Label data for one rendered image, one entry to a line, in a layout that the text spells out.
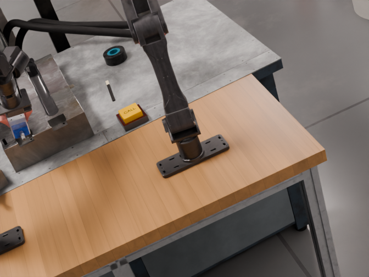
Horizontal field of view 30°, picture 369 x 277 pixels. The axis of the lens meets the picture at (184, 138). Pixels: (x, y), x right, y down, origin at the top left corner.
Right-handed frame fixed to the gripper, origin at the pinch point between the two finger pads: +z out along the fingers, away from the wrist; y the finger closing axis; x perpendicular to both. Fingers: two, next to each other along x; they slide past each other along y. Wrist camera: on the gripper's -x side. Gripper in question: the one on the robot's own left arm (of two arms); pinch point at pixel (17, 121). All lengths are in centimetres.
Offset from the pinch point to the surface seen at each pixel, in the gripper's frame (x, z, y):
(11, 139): 0.8, 6.3, 3.4
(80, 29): -50, 21, -33
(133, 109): 5.6, 4.7, -33.6
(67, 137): 5.1, 8.2, -12.3
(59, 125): 0.5, 7.1, -11.3
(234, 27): -19, 11, -80
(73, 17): -223, 178, -63
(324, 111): -26, 92, -134
